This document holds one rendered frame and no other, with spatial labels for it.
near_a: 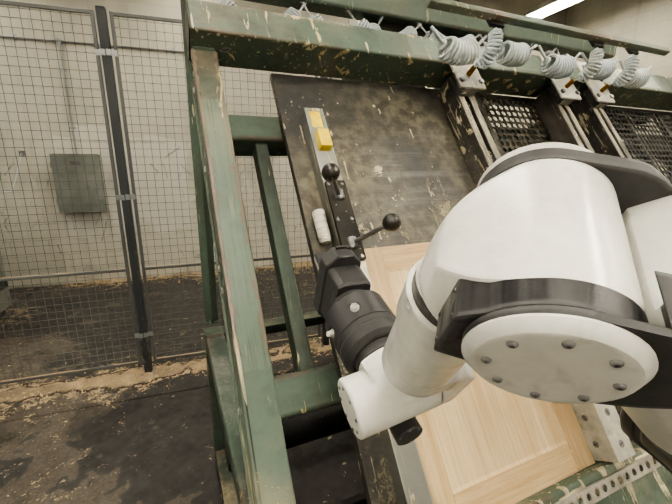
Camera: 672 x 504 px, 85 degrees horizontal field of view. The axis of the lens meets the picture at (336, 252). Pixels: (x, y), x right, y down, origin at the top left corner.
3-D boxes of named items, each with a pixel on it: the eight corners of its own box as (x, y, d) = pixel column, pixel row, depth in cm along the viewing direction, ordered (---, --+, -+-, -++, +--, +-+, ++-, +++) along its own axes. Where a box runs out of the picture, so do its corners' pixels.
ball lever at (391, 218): (345, 252, 78) (397, 225, 71) (340, 235, 80) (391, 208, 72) (355, 253, 81) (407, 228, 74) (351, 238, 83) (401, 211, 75)
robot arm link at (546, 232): (368, 400, 30) (430, 264, 15) (393, 298, 37) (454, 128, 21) (498, 443, 29) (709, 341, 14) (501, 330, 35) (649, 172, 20)
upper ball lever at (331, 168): (333, 206, 84) (321, 178, 72) (330, 192, 86) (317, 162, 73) (349, 201, 84) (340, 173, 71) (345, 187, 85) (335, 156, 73)
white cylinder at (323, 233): (310, 214, 85) (317, 246, 83) (313, 208, 83) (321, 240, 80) (322, 214, 86) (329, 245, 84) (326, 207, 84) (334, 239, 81)
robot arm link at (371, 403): (319, 328, 43) (361, 414, 35) (400, 301, 46) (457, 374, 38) (325, 383, 50) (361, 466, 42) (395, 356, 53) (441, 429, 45)
